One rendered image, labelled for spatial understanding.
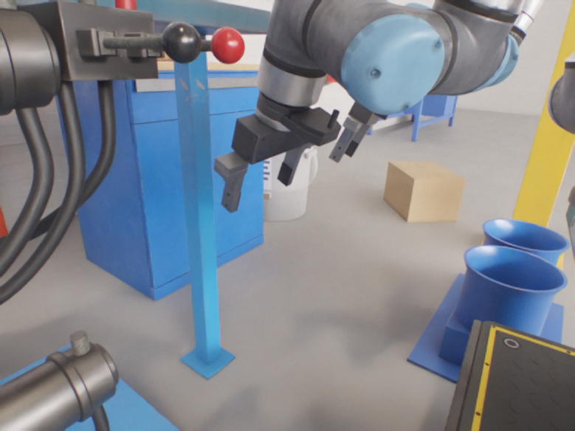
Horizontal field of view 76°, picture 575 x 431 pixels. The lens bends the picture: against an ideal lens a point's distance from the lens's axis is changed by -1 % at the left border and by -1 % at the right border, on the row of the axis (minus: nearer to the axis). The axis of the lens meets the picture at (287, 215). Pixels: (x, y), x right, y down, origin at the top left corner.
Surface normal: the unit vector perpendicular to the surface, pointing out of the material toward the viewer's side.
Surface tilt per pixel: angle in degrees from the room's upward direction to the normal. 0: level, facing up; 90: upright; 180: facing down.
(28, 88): 124
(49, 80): 109
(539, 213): 90
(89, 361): 26
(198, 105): 90
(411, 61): 114
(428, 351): 0
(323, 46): 100
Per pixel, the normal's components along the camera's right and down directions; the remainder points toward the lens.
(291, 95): 0.01, 0.70
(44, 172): 0.61, 0.13
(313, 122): 0.26, -0.70
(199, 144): 0.80, 0.25
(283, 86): -0.23, 0.63
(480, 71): 0.52, 0.61
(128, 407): 0.04, -0.92
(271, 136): 0.70, 0.61
